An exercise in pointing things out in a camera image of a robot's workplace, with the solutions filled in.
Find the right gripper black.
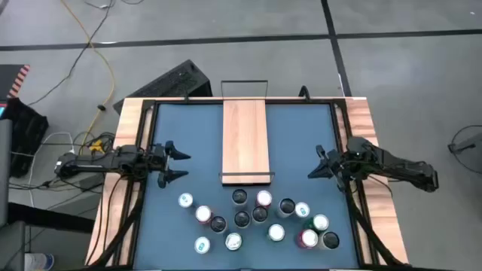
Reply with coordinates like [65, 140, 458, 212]
[307, 144, 353, 191]

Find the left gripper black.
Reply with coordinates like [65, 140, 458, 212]
[148, 140, 192, 189]

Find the wooden shelf with black rails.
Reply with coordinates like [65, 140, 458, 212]
[218, 79, 276, 186]

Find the blue table mat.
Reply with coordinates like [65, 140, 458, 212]
[133, 103, 361, 270]

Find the black floor bar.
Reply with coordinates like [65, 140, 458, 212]
[7, 202, 96, 233]

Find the round floor stand base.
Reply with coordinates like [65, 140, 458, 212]
[447, 124, 482, 175]

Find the black bag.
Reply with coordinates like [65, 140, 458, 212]
[7, 96, 50, 178]

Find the white and blue shoe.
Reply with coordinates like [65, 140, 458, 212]
[24, 252, 56, 271]

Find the grey floor box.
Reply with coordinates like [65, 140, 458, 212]
[0, 220, 26, 271]

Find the black board with striped edge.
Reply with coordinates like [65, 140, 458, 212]
[0, 63, 31, 99]

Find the black metal table frame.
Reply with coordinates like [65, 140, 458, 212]
[85, 85, 411, 271]

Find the yellow floor cable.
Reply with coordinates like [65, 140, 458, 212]
[59, 0, 116, 155]

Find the white floor cable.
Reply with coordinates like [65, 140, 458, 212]
[29, 131, 76, 208]

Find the long black floor cable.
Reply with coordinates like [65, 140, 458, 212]
[26, 0, 114, 106]

